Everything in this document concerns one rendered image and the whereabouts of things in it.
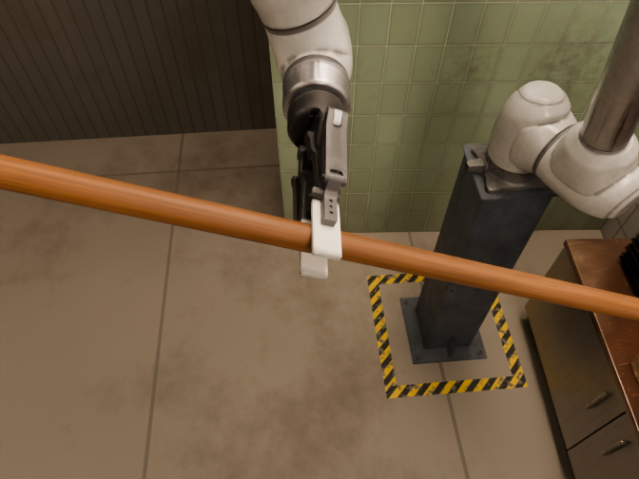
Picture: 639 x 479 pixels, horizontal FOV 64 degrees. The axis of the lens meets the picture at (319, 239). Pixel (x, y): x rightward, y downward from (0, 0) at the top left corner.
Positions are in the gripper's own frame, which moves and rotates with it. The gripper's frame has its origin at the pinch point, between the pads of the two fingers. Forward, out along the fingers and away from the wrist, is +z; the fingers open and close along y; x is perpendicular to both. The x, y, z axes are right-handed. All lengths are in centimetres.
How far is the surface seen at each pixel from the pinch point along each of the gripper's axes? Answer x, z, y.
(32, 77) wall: 93, -194, 164
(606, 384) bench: -125, -24, 73
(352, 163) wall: -56, -123, 100
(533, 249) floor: -159, -111, 113
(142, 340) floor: 13, -65, 179
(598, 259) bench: -129, -65, 62
